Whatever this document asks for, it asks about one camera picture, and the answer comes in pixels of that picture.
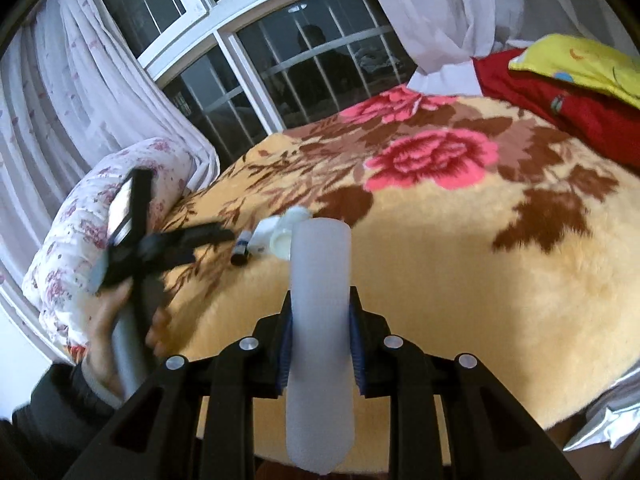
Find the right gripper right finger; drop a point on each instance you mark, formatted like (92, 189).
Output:
(449, 419)

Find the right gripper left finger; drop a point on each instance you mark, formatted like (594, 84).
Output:
(189, 419)

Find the frosted white tube bottle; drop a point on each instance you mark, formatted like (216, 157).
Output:
(319, 414)

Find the person's black sleeved forearm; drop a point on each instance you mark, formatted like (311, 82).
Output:
(67, 409)

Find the person's left hand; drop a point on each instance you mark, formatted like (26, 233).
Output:
(98, 366)

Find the floral white pillow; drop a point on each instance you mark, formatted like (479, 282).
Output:
(57, 280)

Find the small dropper bottle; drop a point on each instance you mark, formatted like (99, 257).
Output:
(240, 253)

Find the left sheer curtain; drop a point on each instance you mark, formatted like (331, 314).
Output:
(72, 93)

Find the sheer curtain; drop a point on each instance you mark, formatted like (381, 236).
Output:
(444, 37)
(72, 93)

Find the floral plush bed blanket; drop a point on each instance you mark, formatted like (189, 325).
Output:
(476, 227)

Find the white barred window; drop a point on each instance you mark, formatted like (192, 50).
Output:
(241, 70)

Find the red cloth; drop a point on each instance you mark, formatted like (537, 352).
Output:
(607, 125)

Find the yellow cartoon pillow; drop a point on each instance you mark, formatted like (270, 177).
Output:
(585, 63)

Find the right sheer curtain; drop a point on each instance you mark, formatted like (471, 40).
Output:
(444, 37)

